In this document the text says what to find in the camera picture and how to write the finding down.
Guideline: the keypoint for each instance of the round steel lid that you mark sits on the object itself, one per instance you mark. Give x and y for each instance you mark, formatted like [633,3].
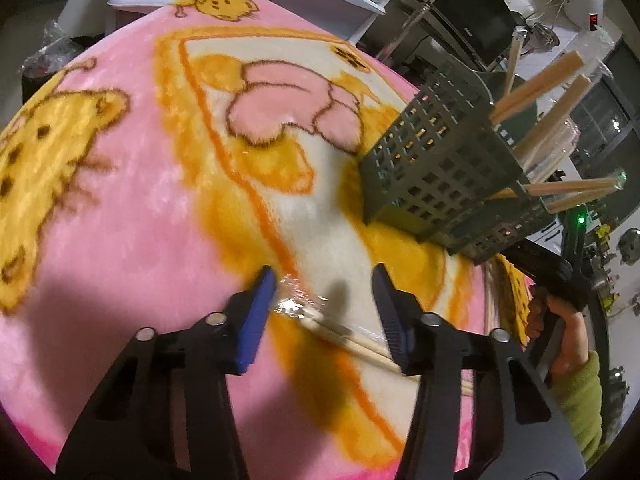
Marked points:
[631,245]

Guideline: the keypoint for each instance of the person's right hand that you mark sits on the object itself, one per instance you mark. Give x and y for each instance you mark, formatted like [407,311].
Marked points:
[572,345]

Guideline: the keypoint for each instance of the grey perforated utensil holder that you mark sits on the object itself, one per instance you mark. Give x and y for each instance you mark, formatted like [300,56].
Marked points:
[425,170]

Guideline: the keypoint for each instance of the clear plastic bag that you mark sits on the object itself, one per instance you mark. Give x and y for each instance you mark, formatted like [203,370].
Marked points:
[60,50]

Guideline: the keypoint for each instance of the black microwave oven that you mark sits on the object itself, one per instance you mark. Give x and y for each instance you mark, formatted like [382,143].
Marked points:
[475,10]

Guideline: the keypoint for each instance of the metal kitchen rack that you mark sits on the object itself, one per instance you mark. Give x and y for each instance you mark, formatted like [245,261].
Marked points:
[415,17]

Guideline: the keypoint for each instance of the steel jar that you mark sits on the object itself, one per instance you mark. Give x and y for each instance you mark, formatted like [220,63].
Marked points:
[542,37]

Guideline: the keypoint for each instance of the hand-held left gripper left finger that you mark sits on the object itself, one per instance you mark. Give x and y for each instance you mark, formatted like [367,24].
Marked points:
[257,315]

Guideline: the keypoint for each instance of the pink printed blanket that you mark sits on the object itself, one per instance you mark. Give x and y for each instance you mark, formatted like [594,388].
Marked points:
[125,260]

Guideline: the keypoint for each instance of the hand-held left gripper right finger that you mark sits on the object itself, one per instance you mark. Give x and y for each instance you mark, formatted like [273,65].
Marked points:
[392,310]

